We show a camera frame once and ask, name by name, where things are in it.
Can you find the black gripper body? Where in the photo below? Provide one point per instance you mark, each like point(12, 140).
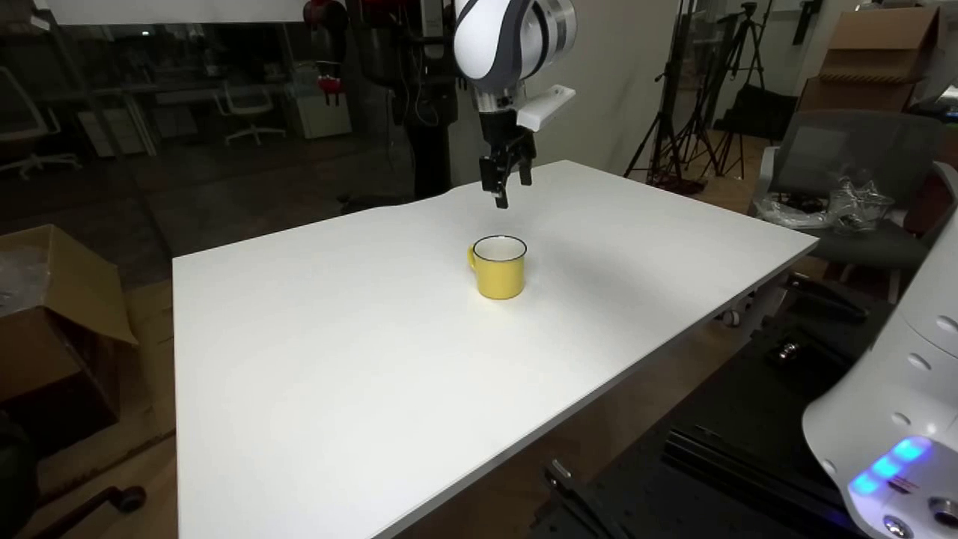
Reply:
point(498, 137)

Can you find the yellow enamel cup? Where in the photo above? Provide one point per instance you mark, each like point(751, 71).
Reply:
point(498, 278)

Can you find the black equipment stand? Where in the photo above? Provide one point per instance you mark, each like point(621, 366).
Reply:
point(430, 122)

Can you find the white low cabinet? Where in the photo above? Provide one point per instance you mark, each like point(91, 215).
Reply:
point(322, 116)

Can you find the white office chair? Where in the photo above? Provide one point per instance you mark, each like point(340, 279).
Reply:
point(245, 107)
point(18, 122)

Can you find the clear plastic bag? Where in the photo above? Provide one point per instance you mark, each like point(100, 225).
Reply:
point(847, 206)

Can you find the white board panel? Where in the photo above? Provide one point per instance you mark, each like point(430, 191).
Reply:
point(168, 11)

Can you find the grey armchair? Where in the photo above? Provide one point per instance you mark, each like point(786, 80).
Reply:
point(877, 151)

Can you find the tall brown cardboard box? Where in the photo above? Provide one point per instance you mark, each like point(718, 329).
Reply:
point(873, 62)

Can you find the open brown cardboard box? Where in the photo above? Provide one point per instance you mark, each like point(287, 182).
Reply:
point(49, 330)

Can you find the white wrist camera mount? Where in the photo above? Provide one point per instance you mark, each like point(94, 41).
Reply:
point(543, 104)

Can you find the black camera tripod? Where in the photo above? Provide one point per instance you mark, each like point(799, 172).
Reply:
point(742, 62)
point(665, 110)

